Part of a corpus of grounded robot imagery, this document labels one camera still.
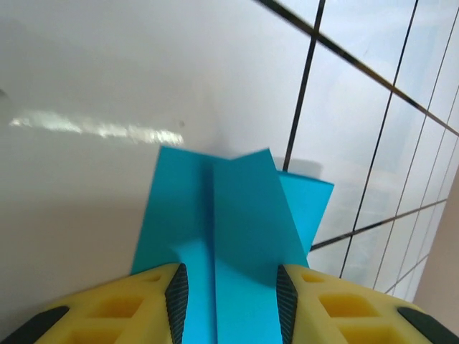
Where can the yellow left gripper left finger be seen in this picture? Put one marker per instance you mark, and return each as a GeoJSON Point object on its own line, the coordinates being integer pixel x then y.
{"type": "Point", "coordinates": [107, 311]}

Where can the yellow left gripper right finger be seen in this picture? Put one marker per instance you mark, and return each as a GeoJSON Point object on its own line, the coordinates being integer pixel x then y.
{"type": "Point", "coordinates": [351, 315]}

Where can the blue paper sheet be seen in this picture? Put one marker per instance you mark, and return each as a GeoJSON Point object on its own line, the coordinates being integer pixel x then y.
{"type": "Point", "coordinates": [244, 222]}

